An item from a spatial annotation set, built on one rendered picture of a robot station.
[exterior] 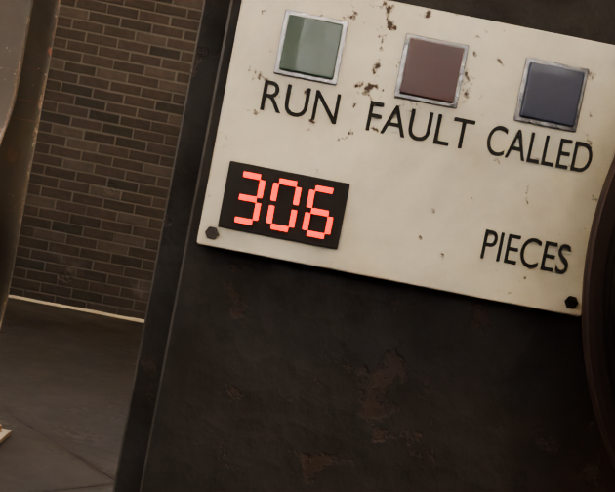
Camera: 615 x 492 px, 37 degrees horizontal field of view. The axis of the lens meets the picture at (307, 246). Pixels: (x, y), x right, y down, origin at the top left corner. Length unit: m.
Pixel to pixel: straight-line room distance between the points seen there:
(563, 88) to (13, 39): 2.68
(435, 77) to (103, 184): 6.15
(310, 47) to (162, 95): 6.08
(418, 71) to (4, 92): 2.63
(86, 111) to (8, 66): 3.61
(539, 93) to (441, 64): 0.07
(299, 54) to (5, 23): 2.63
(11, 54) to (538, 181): 2.67
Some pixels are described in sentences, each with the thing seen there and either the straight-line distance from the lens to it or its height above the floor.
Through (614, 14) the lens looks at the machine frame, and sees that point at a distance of 0.67.
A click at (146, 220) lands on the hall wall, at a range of 6.66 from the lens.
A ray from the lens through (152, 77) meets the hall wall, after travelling 6.70.
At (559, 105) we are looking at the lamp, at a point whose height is 1.19.
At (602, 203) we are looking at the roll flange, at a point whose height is 1.13.
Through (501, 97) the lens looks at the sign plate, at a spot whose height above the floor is 1.19.
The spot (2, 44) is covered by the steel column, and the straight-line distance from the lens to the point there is 3.19.
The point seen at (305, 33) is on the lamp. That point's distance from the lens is 0.61.
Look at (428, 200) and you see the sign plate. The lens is 0.61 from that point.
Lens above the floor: 1.10
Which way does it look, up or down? 3 degrees down
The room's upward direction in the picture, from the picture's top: 11 degrees clockwise
